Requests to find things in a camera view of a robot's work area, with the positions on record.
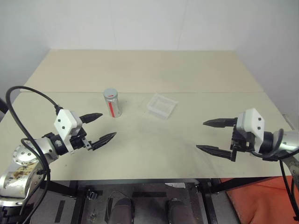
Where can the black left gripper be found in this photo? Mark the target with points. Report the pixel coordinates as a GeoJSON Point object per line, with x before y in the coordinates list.
{"type": "Point", "coordinates": [78, 142]}

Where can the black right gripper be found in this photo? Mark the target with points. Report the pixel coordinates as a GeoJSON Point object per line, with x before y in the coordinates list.
{"type": "Point", "coordinates": [243, 141]}

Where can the clear square plastic container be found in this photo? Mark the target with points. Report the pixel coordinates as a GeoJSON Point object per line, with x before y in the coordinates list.
{"type": "Point", "coordinates": [162, 106]}

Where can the grey bottle cap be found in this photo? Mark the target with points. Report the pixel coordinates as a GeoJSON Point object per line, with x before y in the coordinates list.
{"type": "Point", "coordinates": [110, 93]}

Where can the white paper label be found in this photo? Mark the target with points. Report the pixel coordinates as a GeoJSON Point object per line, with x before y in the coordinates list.
{"type": "Point", "coordinates": [175, 185]}

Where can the dark rounded shape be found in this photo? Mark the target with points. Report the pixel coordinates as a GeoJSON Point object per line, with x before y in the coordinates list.
{"type": "Point", "coordinates": [122, 211]}
{"type": "Point", "coordinates": [175, 211]}

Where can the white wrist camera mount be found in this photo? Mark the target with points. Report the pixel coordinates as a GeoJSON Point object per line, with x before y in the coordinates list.
{"type": "Point", "coordinates": [252, 121]}
{"type": "Point", "coordinates": [66, 121]}

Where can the black tape strip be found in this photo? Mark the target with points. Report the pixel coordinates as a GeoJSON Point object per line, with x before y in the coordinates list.
{"type": "Point", "coordinates": [149, 194]}

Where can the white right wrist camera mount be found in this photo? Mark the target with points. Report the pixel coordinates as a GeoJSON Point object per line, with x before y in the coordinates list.
{"type": "Point", "coordinates": [252, 121]}

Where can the grey metal base plate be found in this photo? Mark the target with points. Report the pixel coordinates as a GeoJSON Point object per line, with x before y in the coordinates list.
{"type": "Point", "coordinates": [149, 207]}

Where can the black object at room edge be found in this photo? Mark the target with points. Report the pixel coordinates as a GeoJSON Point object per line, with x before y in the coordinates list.
{"type": "Point", "coordinates": [2, 106]}

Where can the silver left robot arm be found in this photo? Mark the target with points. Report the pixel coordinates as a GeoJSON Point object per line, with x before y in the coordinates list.
{"type": "Point", "coordinates": [25, 154]}

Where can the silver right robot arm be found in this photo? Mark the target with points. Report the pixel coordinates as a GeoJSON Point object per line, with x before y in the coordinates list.
{"type": "Point", "coordinates": [289, 140]}

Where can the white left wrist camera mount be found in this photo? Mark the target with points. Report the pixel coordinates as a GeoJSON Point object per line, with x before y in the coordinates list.
{"type": "Point", "coordinates": [66, 121]}

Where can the silver metal buckle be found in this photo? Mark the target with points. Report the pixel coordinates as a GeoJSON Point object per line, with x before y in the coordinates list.
{"type": "Point", "coordinates": [92, 195]}

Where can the black metal table frame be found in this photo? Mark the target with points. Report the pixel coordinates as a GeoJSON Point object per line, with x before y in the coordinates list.
{"type": "Point", "coordinates": [210, 203]}

